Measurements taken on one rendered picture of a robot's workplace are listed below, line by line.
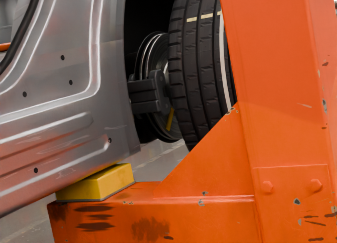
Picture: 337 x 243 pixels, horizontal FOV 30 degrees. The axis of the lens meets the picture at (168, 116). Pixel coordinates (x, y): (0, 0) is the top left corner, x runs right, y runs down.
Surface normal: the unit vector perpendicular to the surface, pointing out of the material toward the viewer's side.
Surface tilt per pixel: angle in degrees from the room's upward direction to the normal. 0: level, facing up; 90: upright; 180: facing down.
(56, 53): 90
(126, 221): 90
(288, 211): 90
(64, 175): 90
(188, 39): 66
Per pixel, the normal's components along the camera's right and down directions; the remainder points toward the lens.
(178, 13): -0.51, -0.43
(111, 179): 0.85, -0.10
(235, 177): -0.50, 0.21
